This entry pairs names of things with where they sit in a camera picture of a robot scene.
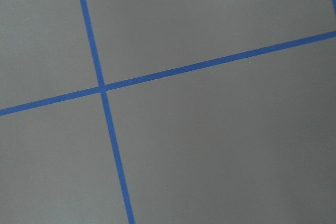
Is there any blue tape strip crosswise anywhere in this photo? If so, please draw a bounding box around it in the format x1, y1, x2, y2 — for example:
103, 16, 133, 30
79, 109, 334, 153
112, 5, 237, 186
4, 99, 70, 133
1, 31, 335, 116

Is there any blue tape strip lengthwise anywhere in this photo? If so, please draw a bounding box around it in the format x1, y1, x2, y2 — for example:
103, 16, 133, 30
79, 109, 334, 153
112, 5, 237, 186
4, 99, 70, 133
80, 0, 136, 224

